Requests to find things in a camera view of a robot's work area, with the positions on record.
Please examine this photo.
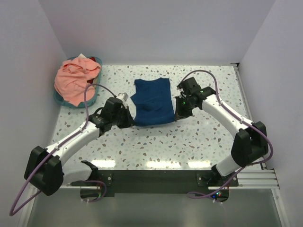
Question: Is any pink t shirt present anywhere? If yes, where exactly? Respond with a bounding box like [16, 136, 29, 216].
[54, 54, 102, 106]

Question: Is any beige garment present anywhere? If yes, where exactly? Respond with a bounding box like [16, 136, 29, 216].
[91, 77, 99, 86]

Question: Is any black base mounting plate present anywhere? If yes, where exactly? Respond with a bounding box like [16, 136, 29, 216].
[70, 169, 239, 201]

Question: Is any dark blue t shirt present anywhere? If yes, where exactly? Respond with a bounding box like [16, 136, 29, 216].
[131, 78, 175, 127]

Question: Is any aluminium frame rail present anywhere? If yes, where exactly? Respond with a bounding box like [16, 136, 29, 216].
[208, 168, 281, 190]

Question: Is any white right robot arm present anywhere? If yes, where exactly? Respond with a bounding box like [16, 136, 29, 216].
[175, 78, 268, 177]

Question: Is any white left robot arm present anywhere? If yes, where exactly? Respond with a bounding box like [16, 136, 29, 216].
[24, 93, 134, 196]

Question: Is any teal plastic laundry basket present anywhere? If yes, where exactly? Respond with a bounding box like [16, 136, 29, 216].
[53, 56, 103, 108]

